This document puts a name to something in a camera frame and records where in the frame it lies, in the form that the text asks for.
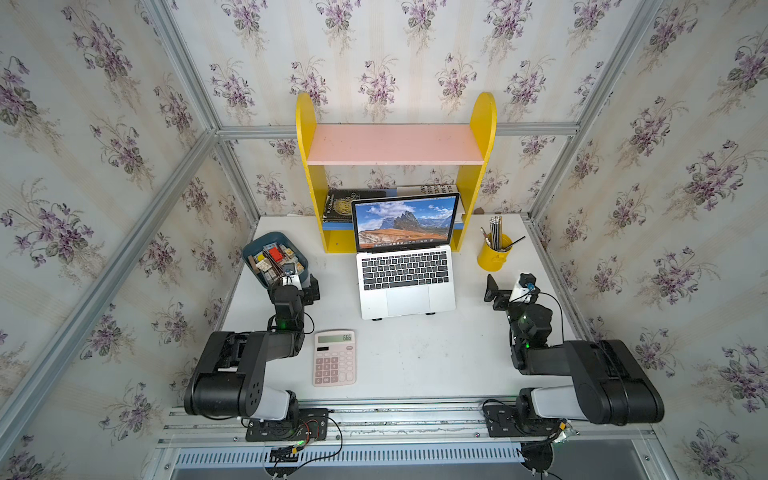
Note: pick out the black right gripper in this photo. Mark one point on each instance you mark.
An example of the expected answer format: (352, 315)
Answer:
(492, 292)

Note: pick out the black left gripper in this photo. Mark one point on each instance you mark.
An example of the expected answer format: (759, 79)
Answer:
(312, 294)

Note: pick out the silver laptop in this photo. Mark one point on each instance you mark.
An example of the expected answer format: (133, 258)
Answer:
(404, 254)

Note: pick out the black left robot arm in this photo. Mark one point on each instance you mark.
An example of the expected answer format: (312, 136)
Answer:
(229, 378)

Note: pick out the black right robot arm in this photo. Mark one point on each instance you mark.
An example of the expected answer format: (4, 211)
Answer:
(608, 386)

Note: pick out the yellow pencil cup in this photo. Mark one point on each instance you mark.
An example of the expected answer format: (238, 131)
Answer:
(493, 260)

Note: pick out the teal bin of blocks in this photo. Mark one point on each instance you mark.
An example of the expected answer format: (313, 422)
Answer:
(270, 256)

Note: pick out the pink calculator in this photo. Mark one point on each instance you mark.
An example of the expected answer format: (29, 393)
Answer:
(335, 358)

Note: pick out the black book gold emblem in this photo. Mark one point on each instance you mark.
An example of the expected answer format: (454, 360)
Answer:
(338, 204)

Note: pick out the white paperback book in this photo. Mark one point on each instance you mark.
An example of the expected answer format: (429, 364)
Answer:
(429, 189)

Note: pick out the yellow pink blue shelf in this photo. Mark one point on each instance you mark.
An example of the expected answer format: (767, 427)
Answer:
(467, 146)

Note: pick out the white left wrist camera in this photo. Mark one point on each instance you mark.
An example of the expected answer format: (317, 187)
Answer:
(291, 280)

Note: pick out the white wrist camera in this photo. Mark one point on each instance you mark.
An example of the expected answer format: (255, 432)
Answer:
(526, 289)
(291, 280)

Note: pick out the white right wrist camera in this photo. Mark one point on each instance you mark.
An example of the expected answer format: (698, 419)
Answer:
(526, 289)

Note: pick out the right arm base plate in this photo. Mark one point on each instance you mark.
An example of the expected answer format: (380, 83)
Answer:
(505, 421)

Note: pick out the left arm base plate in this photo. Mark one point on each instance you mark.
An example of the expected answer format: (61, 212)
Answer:
(304, 424)

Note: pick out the aluminium mounting rail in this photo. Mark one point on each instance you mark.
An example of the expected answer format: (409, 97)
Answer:
(414, 438)

